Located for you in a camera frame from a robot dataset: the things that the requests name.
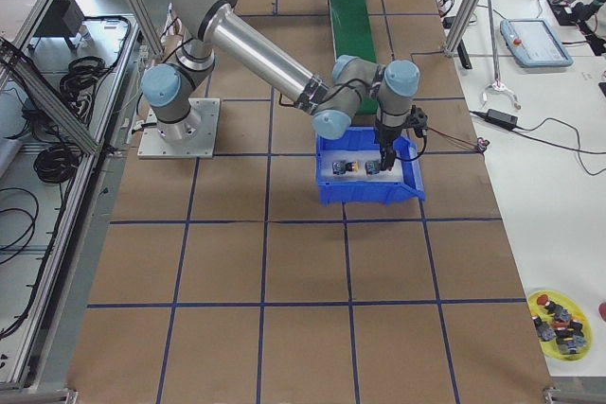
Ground red mushroom push button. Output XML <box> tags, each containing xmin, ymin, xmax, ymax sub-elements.
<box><xmin>365</xmin><ymin>160</ymin><xmax>384</xmax><ymax>176</ymax></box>

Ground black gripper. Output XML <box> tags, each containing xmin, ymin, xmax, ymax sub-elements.
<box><xmin>374</xmin><ymin>114</ymin><xmax>407</xmax><ymax>170</ymax></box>

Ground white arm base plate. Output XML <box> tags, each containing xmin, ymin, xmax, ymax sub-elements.
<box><xmin>138</xmin><ymin>98</ymin><xmax>221</xmax><ymax>159</ymax></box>

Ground white foam pad right bin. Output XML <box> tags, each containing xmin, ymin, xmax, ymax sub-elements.
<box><xmin>317</xmin><ymin>149</ymin><xmax>404</xmax><ymax>183</ymax></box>

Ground black power brick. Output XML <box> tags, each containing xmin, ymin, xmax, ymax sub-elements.
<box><xmin>484</xmin><ymin>109</ymin><xmax>518</xmax><ymax>131</ymax></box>

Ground yellow plate of buttons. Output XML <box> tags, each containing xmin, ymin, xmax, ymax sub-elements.
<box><xmin>526</xmin><ymin>290</ymin><xmax>593</xmax><ymax>361</ymax></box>

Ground teach pendant tablet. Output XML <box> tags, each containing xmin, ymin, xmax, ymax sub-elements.
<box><xmin>499</xmin><ymin>19</ymin><xmax>573</xmax><ymax>68</ymax></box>

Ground blue bin right side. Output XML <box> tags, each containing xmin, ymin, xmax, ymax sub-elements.
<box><xmin>316</xmin><ymin>127</ymin><xmax>425</xmax><ymax>204</ymax></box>

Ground red black conveyor wires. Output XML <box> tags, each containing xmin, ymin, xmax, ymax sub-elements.
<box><xmin>425</xmin><ymin>124</ymin><xmax>489</xmax><ymax>154</ymax></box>

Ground green handled reach grabber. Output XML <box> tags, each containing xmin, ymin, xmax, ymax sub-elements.
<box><xmin>480</xmin><ymin>0</ymin><xmax>522</xmax><ymax>110</ymax></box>

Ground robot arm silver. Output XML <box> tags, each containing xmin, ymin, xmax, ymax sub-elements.
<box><xmin>141</xmin><ymin>0</ymin><xmax>427</xmax><ymax>170</ymax></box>

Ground green conveyor belt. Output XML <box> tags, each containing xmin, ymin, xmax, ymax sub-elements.
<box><xmin>326</xmin><ymin>0</ymin><xmax>380</xmax><ymax>115</ymax></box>

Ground yellow mushroom push button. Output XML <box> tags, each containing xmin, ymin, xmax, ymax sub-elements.
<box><xmin>331</xmin><ymin>160</ymin><xmax>359</xmax><ymax>176</ymax></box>

